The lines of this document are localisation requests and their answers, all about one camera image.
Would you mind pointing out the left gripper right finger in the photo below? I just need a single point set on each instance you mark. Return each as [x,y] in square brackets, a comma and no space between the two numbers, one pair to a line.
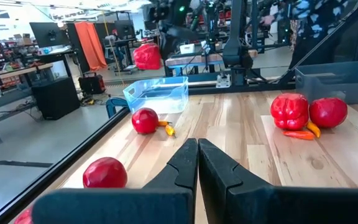
[244,202]

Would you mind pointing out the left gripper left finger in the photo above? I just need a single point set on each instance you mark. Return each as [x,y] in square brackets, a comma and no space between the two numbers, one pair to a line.
[166,199]

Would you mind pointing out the small red strawberry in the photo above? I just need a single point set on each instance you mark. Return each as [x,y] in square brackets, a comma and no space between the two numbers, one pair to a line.
[298,134]

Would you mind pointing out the yellow banana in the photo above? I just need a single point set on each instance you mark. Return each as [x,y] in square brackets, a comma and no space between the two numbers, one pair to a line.
[313,129]

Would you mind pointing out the large red apple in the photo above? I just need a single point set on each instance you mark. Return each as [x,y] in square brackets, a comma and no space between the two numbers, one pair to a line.
[328,112]

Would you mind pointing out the clear plastic bin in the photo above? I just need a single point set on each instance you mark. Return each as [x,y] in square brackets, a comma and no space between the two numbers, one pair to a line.
[155,93]

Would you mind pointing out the bar clamp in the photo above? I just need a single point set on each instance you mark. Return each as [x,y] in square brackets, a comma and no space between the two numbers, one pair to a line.
[113,105]

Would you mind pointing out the metal mounting plate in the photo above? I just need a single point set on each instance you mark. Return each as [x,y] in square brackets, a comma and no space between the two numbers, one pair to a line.
[223,81]

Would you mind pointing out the black red equipment case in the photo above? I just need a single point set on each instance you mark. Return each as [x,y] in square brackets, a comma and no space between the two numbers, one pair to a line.
[92,84]

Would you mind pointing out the wooden workbench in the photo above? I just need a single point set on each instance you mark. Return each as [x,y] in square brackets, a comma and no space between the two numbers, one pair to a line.
[194,59]

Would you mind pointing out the red plastic bag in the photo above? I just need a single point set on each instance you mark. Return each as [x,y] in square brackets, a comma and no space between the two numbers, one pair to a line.
[148,56]

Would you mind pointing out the black box cabinet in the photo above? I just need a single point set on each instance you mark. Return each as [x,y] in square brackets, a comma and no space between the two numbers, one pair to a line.
[56,98]

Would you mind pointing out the white box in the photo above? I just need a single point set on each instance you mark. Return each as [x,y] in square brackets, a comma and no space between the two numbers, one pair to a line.
[186,48]

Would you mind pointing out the gray plastic bin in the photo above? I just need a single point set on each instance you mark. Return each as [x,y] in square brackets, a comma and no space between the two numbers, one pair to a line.
[337,81]

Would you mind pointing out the black desk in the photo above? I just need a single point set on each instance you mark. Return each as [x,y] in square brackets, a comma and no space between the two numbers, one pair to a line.
[54,56]
[123,46]

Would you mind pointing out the person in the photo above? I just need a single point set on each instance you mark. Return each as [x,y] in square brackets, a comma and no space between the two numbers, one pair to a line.
[113,39]
[309,18]

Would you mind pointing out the orange curtain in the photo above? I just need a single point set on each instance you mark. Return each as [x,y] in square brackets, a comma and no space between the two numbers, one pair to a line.
[90,46]

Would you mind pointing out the black monitor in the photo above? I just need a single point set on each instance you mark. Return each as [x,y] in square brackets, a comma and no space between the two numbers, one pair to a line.
[48,34]
[124,29]

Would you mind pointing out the metal workbench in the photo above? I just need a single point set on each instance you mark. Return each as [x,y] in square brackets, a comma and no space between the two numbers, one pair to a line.
[11,71]

